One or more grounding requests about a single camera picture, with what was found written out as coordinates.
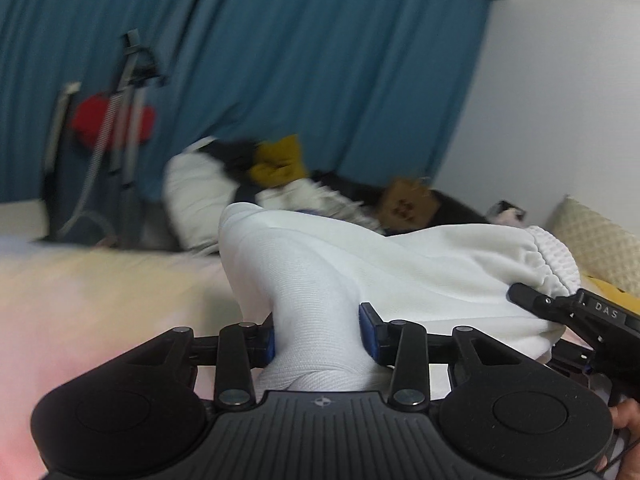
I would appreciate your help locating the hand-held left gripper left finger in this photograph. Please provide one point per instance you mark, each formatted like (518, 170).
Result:
(271, 345)

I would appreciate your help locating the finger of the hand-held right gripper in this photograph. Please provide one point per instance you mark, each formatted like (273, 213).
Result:
(530, 300)
(575, 357)

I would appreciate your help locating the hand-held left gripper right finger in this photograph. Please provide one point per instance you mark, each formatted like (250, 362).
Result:
(367, 332)

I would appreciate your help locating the white pants with black stripes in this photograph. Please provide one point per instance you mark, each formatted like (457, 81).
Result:
(400, 270)

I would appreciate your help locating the person's right hand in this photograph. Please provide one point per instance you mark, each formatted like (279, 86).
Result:
(627, 415)

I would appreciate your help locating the yellow cushion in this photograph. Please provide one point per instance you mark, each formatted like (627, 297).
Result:
(617, 289)

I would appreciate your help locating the beige quilted pillow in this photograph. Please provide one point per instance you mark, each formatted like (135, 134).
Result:
(600, 240)

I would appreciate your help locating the black clothing pile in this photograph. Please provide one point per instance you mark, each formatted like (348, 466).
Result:
(460, 212)

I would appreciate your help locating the grey white garment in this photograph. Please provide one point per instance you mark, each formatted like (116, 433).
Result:
(320, 205)

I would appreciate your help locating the white padded jacket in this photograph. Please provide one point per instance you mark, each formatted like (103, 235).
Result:
(195, 195)

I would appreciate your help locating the mustard yellow garment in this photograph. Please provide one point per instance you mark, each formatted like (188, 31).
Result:
(280, 160)

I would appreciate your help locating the black garment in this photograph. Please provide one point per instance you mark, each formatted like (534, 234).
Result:
(232, 155)

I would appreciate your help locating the silver black tripod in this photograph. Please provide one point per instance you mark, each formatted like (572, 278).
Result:
(131, 110)

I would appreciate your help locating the black upright panel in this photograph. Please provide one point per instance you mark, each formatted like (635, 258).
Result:
(55, 160)

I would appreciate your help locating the red cloth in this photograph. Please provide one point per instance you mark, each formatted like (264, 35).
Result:
(90, 120)

